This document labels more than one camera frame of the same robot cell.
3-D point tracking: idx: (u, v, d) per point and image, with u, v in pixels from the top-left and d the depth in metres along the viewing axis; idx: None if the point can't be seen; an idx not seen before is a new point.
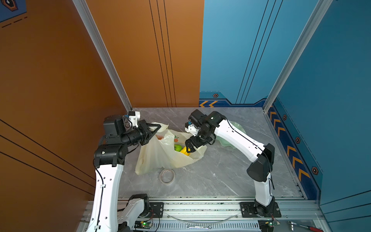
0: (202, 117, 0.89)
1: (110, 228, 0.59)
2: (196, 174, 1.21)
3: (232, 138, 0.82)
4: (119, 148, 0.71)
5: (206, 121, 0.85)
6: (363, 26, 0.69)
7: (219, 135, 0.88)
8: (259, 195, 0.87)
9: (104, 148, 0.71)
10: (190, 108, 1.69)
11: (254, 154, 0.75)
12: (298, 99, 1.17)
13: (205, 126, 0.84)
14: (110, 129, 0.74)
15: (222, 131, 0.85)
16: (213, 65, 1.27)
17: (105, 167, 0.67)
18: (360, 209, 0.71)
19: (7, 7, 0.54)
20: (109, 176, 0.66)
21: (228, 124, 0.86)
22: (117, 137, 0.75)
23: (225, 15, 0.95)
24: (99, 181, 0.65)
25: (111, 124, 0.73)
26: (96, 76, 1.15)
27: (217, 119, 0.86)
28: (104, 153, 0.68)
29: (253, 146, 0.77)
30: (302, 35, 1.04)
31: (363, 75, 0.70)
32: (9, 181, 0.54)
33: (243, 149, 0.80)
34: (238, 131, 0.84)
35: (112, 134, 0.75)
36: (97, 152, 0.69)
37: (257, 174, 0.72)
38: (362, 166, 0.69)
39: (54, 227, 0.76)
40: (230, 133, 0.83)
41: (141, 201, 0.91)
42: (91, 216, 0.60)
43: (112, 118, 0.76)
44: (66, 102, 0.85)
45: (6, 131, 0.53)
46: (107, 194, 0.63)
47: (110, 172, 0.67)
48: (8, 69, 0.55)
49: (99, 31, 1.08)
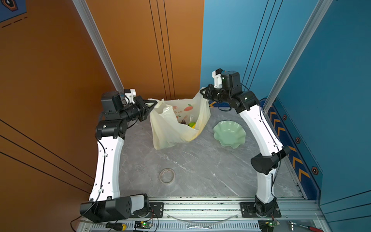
0: (236, 88, 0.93)
1: (113, 191, 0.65)
2: (196, 174, 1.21)
3: (257, 125, 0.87)
4: (119, 123, 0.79)
5: (240, 99, 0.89)
6: (364, 26, 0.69)
7: (244, 118, 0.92)
8: (259, 192, 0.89)
9: (105, 123, 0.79)
10: None
11: (270, 150, 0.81)
12: (299, 99, 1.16)
13: (234, 103, 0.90)
14: (108, 106, 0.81)
15: (251, 116, 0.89)
16: (213, 65, 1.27)
17: (106, 139, 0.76)
18: (360, 209, 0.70)
19: (7, 7, 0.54)
20: (110, 146, 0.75)
21: (258, 113, 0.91)
22: (115, 112, 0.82)
23: (225, 15, 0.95)
24: (101, 151, 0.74)
25: (109, 101, 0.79)
26: (95, 76, 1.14)
27: (250, 101, 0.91)
28: (105, 127, 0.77)
29: (272, 143, 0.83)
30: (303, 35, 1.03)
31: (363, 75, 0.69)
32: (9, 181, 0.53)
33: (261, 141, 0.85)
34: (265, 123, 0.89)
35: (111, 109, 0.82)
36: (99, 126, 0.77)
37: (261, 166, 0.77)
38: (362, 166, 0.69)
39: (55, 227, 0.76)
40: (258, 121, 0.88)
41: (141, 197, 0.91)
42: (95, 182, 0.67)
43: (109, 94, 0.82)
44: (65, 103, 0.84)
45: (6, 131, 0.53)
46: (109, 161, 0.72)
47: (111, 143, 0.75)
48: (7, 69, 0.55)
49: (98, 31, 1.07)
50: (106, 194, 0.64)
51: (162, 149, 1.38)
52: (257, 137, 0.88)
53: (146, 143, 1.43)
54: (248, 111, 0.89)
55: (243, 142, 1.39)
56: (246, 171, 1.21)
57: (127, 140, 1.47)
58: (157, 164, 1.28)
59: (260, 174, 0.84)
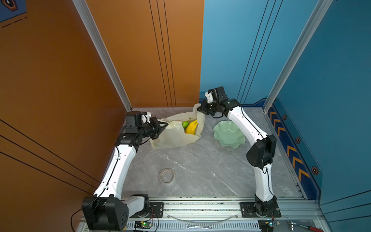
0: (222, 98, 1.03)
1: (116, 191, 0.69)
2: (196, 174, 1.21)
3: (240, 121, 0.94)
4: (135, 137, 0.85)
5: (224, 104, 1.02)
6: (364, 26, 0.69)
7: (230, 119, 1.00)
8: (258, 190, 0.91)
9: (124, 134, 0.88)
10: (190, 108, 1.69)
11: (254, 138, 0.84)
12: (298, 98, 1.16)
13: (221, 108, 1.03)
14: (130, 121, 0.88)
15: (234, 114, 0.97)
16: (213, 65, 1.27)
17: (122, 146, 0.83)
18: (360, 209, 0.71)
19: (7, 7, 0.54)
20: (124, 152, 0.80)
21: (240, 111, 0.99)
22: (134, 128, 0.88)
23: (225, 14, 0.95)
24: (115, 154, 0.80)
25: (131, 117, 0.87)
26: (95, 76, 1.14)
27: (234, 104, 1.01)
28: (123, 138, 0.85)
29: (256, 132, 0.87)
30: (302, 35, 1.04)
31: (364, 75, 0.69)
32: (9, 180, 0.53)
33: (247, 133, 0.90)
34: (248, 118, 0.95)
35: (131, 124, 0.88)
36: (120, 136, 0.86)
37: (254, 159, 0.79)
38: (362, 166, 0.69)
39: (55, 227, 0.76)
40: (241, 117, 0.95)
41: (140, 198, 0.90)
42: (103, 179, 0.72)
43: (133, 112, 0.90)
44: (65, 103, 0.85)
45: (7, 131, 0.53)
46: (120, 164, 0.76)
47: (126, 150, 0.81)
48: (7, 69, 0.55)
49: (99, 31, 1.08)
50: (109, 192, 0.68)
51: (162, 149, 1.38)
52: (244, 131, 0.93)
53: (146, 143, 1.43)
54: (231, 111, 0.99)
55: (242, 142, 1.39)
56: (246, 171, 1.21)
57: None
58: (157, 164, 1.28)
59: (257, 170, 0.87)
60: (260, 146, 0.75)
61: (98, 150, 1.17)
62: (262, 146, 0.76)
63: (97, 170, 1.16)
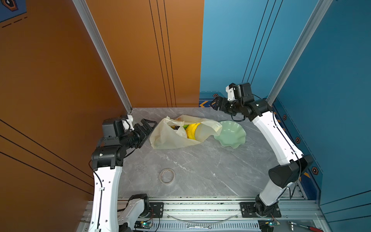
0: (248, 97, 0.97)
1: (111, 230, 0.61)
2: (196, 174, 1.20)
3: (272, 132, 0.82)
4: (117, 150, 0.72)
5: (251, 106, 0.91)
6: (363, 26, 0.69)
7: (256, 125, 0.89)
8: (264, 195, 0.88)
9: (102, 150, 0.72)
10: (190, 108, 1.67)
11: (287, 157, 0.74)
12: (298, 98, 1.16)
13: (246, 110, 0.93)
14: (108, 130, 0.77)
15: (263, 122, 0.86)
16: (214, 65, 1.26)
17: (103, 170, 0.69)
18: (360, 209, 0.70)
19: (7, 7, 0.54)
20: (107, 179, 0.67)
21: (271, 119, 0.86)
22: (115, 138, 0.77)
23: (225, 15, 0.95)
24: (97, 183, 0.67)
25: (110, 125, 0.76)
26: (95, 75, 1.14)
27: (263, 107, 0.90)
28: (102, 156, 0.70)
29: (290, 150, 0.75)
30: (303, 35, 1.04)
31: (365, 75, 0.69)
32: (9, 181, 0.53)
33: (277, 148, 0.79)
34: (280, 129, 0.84)
35: (111, 135, 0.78)
36: (95, 154, 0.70)
37: (280, 179, 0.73)
38: (363, 165, 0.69)
39: (56, 226, 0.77)
40: (271, 126, 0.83)
41: (141, 200, 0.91)
42: (92, 219, 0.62)
43: (111, 120, 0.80)
44: (65, 102, 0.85)
45: (6, 131, 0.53)
46: (106, 197, 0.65)
47: (108, 175, 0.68)
48: (7, 70, 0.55)
49: (98, 31, 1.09)
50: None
51: (162, 149, 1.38)
52: (273, 145, 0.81)
53: (146, 143, 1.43)
54: (260, 117, 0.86)
55: (243, 143, 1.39)
56: (246, 171, 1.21)
57: None
58: (157, 164, 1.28)
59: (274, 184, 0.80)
60: (294, 169, 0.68)
61: None
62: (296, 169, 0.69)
63: None
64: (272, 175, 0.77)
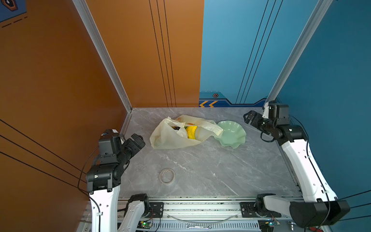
0: (283, 120, 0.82)
1: None
2: (196, 174, 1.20)
3: (301, 162, 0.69)
4: (114, 169, 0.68)
5: (283, 129, 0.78)
6: (364, 26, 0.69)
7: (285, 151, 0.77)
8: (269, 204, 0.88)
9: (97, 170, 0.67)
10: (190, 108, 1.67)
11: (314, 195, 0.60)
12: (298, 98, 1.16)
13: (277, 133, 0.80)
14: (106, 147, 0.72)
15: (293, 149, 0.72)
16: (214, 65, 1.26)
17: (100, 193, 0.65)
18: (360, 209, 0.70)
19: (7, 7, 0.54)
20: (105, 202, 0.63)
21: (304, 148, 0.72)
22: (112, 156, 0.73)
23: (225, 15, 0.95)
24: (94, 208, 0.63)
25: (107, 142, 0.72)
26: (95, 75, 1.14)
27: (297, 133, 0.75)
28: (97, 177, 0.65)
29: (320, 188, 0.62)
30: (303, 35, 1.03)
31: (365, 75, 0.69)
32: (9, 181, 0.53)
33: (304, 181, 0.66)
34: (313, 161, 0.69)
35: (107, 152, 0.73)
36: (90, 175, 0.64)
37: (301, 217, 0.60)
38: (363, 166, 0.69)
39: (57, 226, 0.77)
40: (302, 156, 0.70)
41: (141, 203, 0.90)
42: None
43: (108, 136, 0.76)
44: (65, 102, 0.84)
45: (7, 132, 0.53)
46: (104, 222, 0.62)
47: (106, 198, 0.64)
48: (7, 69, 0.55)
49: (98, 31, 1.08)
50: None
51: (162, 149, 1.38)
52: (300, 177, 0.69)
53: (146, 143, 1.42)
54: (292, 142, 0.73)
55: (243, 142, 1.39)
56: (246, 171, 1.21)
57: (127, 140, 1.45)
58: (157, 164, 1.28)
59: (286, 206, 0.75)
60: (319, 210, 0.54)
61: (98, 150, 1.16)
62: (323, 210, 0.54)
63: None
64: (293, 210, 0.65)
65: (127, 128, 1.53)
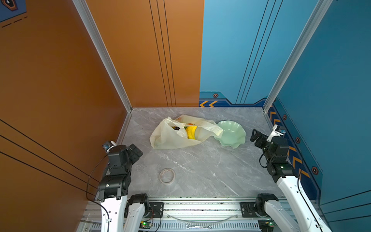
0: (279, 157, 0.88)
1: None
2: (196, 174, 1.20)
3: (293, 195, 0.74)
4: (122, 180, 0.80)
5: (276, 167, 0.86)
6: (363, 26, 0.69)
7: (279, 187, 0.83)
8: (272, 210, 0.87)
9: (108, 181, 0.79)
10: (190, 108, 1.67)
11: (309, 228, 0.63)
12: (298, 98, 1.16)
13: (270, 169, 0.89)
14: (115, 160, 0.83)
15: (286, 185, 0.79)
16: (214, 65, 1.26)
17: (109, 200, 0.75)
18: (360, 209, 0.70)
19: (7, 7, 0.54)
20: (114, 209, 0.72)
21: (296, 183, 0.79)
22: (121, 167, 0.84)
23: (225, 15, 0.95)
24: (105, 214, 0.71)
25: (116, 155, 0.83)
26: (95, 75, 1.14)
27: (288, 170, 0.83)
28: (108, 186, 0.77)
29: (314, 222, 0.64)
30: (302, 34, 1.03)
31: (364, 75, 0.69)
32: (9, 181, 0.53)
33: (299, 216, 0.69)
34: (305, 196, 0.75)
35: (117, 164, 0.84)
36: (102, 185, 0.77)
37: None
38: (363, 165, 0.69)
39: (57, 226, 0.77)
40: (294, 191, 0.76)
41: (141, 206, 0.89)
42: None
43: (116, 149, 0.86)
44: (65, 102, 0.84)
45: (7, 131, 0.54)
46: (112, 228, 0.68)
47: (115, 206, 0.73)
48: (7, 69, 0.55)
49: (98, 31, 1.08)
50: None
51: (162, 149, 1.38)
52: (296, 212, 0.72)
53: (146, 143, 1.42)
54: (283, 179, 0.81)
55: (243, 143, 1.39)
56: (246, 171, 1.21)
57: (127, 139, 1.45)
58: (157, 164, 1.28)
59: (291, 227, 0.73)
60: None
61: (98, 150, 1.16)
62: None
63: (97, 171, 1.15)
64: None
65: (127, 128, 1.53)
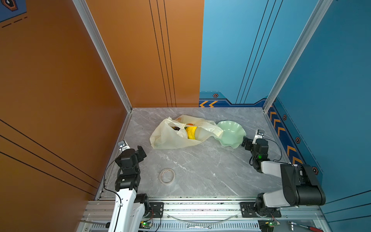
0: (262, 155, 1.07)
1: None
2: (196, 174, 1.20)
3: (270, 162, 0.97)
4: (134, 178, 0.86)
5: (259, 164, 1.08)
6: (363, 26, 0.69)
7: (263, 170, 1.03)
8: (268, 197, 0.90)
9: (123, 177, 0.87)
10: (190, 108, 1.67)
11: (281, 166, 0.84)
12: (298, 98, 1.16)
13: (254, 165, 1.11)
14: (126, 163, 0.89)
15: (265, 163, 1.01)
16: (214, 65, 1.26)
17: (122, 191, 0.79)
18: (360, 209, 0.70)
19: (7, 7, 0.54)
20: (126, 196, 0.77)
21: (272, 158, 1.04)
22: (132, 168, 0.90)
23: (223, 15, 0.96)
24: (117, 201, 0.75)
25: (127, 159, 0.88)
26: (95, 75, 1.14)
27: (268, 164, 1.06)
28: (123, 181, 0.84)
29: None
30: (302, 35, 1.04)
31: (366, 75, 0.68)
32: (8, 181, 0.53)
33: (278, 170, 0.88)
34: None
35: (128, 166, 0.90)
36: (119, 180, 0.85)
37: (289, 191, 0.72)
38: (362, 165, 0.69)
39: (56, 226, 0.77)
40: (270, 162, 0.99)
41: (141, 206, 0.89)
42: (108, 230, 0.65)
43: (127, 153, 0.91)
44: (64, 102, 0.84)
45: (6, 131, 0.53)
46: (123, 212, 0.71)
47: (127, 194, 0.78)
48: (7, 69, 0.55)
49: (99, 31, 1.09)
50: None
51: (162, 149, 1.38)
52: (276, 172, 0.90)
53: (146, 143, 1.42)
54: (263, 165, 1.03)
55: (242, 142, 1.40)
56: (246, 171, 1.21)
57: (127, 139, 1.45)
58: (157, 164, 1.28)
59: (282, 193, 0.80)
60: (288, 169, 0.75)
61: (98, 150, 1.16)
62: (289, 167, 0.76)
63: (97, 171, 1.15)
64: (285, 191, 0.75)
65: (127, 128, 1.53)
